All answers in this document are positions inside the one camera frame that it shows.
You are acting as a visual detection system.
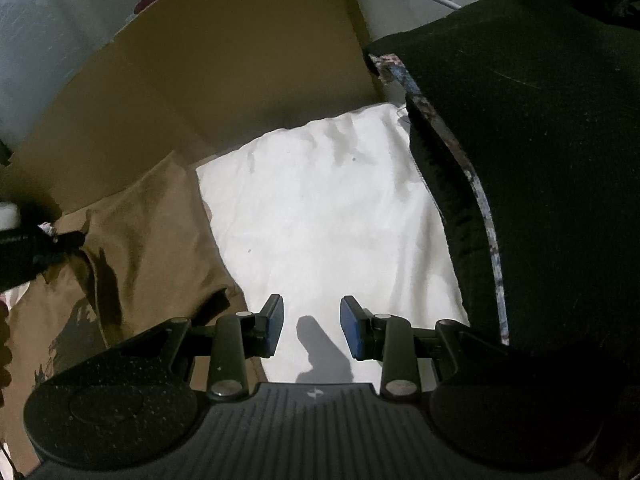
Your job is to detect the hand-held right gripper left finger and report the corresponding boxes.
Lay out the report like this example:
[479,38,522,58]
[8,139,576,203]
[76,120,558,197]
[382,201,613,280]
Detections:
[117,294,285,402]

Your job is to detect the brown cardboard sheet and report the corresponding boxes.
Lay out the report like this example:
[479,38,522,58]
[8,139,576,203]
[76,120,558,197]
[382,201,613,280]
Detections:
[0,0,386,216]

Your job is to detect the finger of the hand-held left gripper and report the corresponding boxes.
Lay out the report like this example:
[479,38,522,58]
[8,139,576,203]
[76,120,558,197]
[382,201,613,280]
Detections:
[42,230,87,263]

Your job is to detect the brown printed t-shirt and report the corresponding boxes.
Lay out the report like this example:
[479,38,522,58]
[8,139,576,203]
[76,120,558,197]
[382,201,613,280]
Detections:
[0,150,266,476]

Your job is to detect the black folded cloth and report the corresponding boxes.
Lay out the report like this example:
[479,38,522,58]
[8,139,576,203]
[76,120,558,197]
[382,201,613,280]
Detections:
[362,0,640,411]

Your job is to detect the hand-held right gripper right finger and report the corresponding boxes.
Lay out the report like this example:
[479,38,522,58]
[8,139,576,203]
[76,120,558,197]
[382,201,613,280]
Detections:
[340,296,505,402]

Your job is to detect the white bear-print duvet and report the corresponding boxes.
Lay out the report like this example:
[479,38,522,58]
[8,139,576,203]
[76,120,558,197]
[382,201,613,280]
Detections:
[195,102,471,386]

